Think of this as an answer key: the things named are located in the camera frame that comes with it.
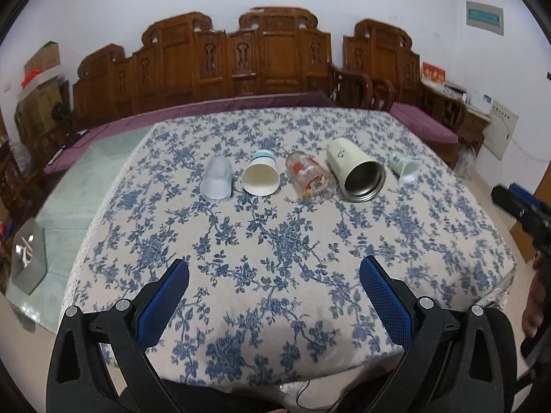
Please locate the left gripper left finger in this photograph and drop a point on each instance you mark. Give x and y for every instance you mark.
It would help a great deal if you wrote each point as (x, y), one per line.
(78, 380)

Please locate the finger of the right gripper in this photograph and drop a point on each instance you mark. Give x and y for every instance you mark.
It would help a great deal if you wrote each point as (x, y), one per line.
(531, 213)

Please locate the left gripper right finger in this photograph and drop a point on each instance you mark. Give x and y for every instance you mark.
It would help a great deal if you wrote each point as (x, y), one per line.
(454, 361)

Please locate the green yogurt cup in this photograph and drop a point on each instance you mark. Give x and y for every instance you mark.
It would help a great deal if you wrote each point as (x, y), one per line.
(407, 169)

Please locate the clear patterned glass cup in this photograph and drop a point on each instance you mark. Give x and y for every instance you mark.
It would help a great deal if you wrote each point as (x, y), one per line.
(311, 180)

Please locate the translucent plastic cup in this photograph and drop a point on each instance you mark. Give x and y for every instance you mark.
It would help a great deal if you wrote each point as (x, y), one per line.
(216, 184)

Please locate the white paper cup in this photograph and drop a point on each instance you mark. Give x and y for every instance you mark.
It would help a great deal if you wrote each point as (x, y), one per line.
(261, 177)

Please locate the person's right hand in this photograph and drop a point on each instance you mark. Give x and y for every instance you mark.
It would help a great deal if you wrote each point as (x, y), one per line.
(532, 317)

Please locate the beige distribution box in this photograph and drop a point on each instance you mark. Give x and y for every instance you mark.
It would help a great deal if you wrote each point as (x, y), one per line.
(499, 132)

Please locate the wooden side table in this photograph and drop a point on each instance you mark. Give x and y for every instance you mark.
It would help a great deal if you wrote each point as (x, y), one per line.
(453, 113)

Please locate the purple armchair cushion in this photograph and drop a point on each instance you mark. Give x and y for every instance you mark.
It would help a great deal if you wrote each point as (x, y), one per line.
(424, 126)

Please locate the red gift box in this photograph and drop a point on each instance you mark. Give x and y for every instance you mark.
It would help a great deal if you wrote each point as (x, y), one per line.
(433, 74)

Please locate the cream steel tumbler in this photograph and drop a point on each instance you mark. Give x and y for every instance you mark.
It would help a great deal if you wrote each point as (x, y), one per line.
(359, 176)

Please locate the blue floral tablecloth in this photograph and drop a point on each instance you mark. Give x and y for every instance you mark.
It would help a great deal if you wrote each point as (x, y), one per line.
(274, 294)

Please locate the carved wooden armchair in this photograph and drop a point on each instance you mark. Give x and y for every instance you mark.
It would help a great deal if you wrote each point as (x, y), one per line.
(384, 53)

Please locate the purple sofa cushion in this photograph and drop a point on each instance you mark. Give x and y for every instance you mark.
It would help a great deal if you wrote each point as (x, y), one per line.
(68, 157)

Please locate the stacked cardboard boxes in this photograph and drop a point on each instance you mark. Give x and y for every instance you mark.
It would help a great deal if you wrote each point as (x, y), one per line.
(43, 90)

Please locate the carved wooden sofa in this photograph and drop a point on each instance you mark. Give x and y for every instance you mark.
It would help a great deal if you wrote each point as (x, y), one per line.
(185, 60)

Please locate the wall electrical panel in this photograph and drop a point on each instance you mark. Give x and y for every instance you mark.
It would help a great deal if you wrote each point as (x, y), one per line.
(486, 17)

